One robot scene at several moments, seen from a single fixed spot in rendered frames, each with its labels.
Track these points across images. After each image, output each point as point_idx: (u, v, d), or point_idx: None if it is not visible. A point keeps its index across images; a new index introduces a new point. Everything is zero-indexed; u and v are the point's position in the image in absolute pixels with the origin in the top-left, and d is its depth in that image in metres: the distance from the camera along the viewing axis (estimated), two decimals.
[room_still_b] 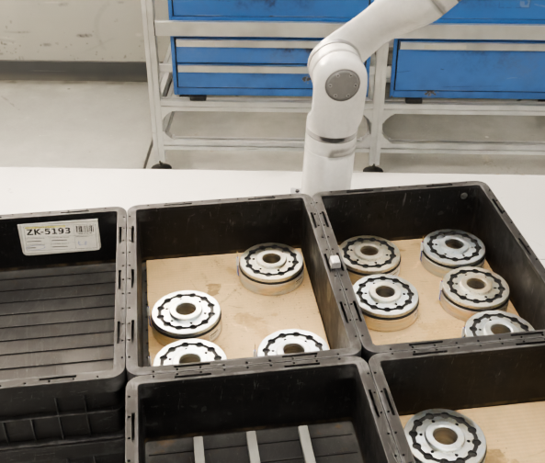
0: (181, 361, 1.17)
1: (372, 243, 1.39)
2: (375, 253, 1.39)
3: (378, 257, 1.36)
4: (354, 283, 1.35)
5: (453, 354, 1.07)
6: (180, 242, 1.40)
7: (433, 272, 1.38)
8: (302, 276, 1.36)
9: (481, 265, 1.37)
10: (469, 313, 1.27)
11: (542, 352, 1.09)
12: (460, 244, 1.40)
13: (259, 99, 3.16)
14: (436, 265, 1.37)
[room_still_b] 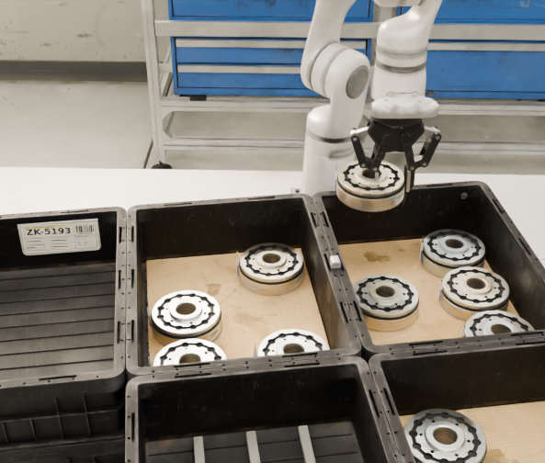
0: (181, 361, 1.17)
1: None
2: None
3: (380, 180, 1.28)
4: (356, 208, 1.28)
5: (453, 354, 1.07)
6: (180, 242, 1.40)
7: (433, 272, 1.38)
8: (302, 276, 1.36)
9: (481, 265, 1.37)
10: (469, 313, 1.27)
11: (542, 352, 1.09)
12: (460, 244, 1.40)
13: (259, 99, 3.16)
14: (436, 265, 1.37)
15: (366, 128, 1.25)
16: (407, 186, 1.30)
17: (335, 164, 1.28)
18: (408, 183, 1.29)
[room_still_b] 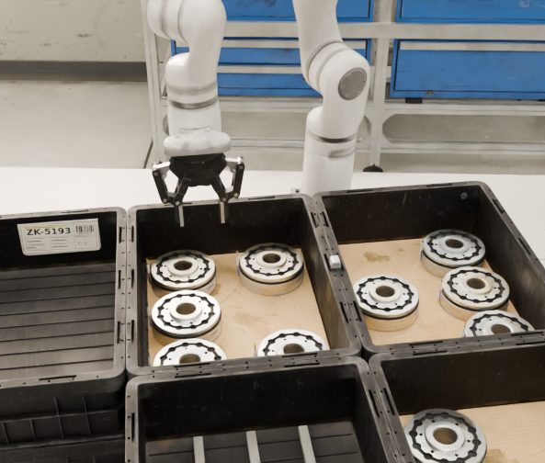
0: (181, 361, 1.17)
1: (187, 258, 1.35)
2: (190, 267, 1.35)
3: (191, 272, 1.32)
4: None
5: (453, 354, 1.07)
6: (180, 242, 1.40)
7: (433, 272, 1.38)
8: (302, 276, 1.36)
9: (481, 265, 1.37)
10: (469, 313, 1.27)
11: (542, 352, 1.09)
12: (460, 244, 1.40)
13: (259, 99, 3.16)
14: (436, 265, 1.37)
15: (168, 163, 1.24)
16: (221, 217, 1.29)
17: (146, 259, 1.32)
18: (222, 214, 1.28)
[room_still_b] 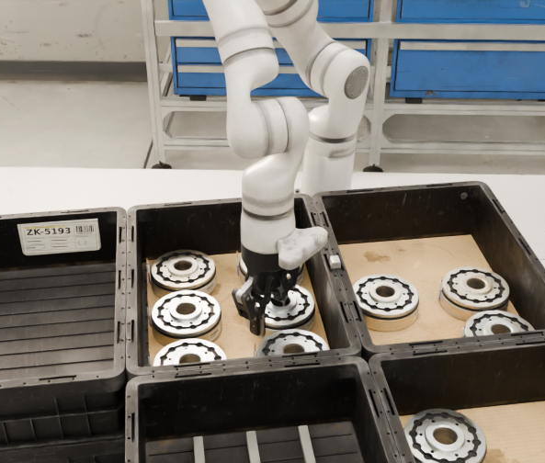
0: (181, 361, 1.17)
1: (187, 258, 1.35)
2: (190, 267, 1.35)
3: (191, 272, 1.32)
4: None
5: (453, 354, 1.07)
6: (180, 242, 1.40)
7: None
8: (302, 276, 1.36)
9: (308, 325, 1.25)
10: (469, 313, 1.27)
11: (542, 352, 1.09)
12: (289, 300, 1.27)
13: (259, 99, 3.16)
14: None
15: (248, 282, 1.17)
16: None
17: (146, 259, 1.32)
18: None
